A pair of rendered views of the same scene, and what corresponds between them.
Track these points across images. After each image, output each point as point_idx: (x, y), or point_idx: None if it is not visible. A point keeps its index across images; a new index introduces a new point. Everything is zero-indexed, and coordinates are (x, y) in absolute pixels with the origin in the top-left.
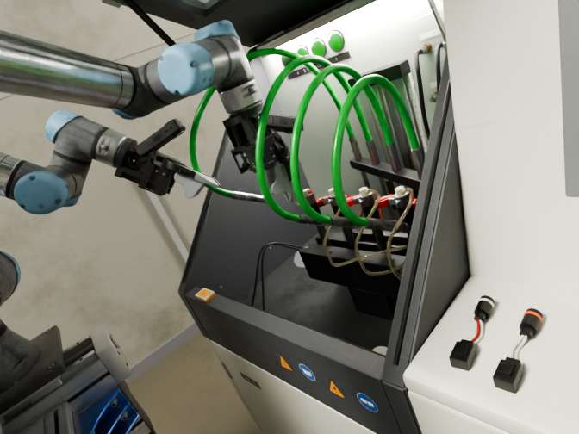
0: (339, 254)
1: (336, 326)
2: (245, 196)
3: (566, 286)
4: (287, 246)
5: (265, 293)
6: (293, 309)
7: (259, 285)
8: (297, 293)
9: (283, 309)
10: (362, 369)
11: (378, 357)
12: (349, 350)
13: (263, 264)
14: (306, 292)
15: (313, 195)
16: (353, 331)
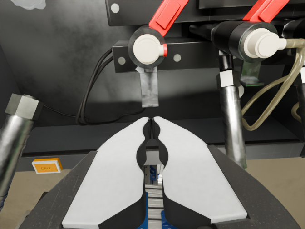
0: (199, 60)
1: (174, 78)
2: (7, 187)
3: None
4: (95, 81)
5: (42, 72)
6: (107, 79)
7: (15, 64)
8: (86, 54)
9: (95, 84)
10: (284, 157)
11: (293, 146)
12: (267, 149)
13: (93, 122)
14: (95, 48)
15: (165, 42)
16: (194, 76)
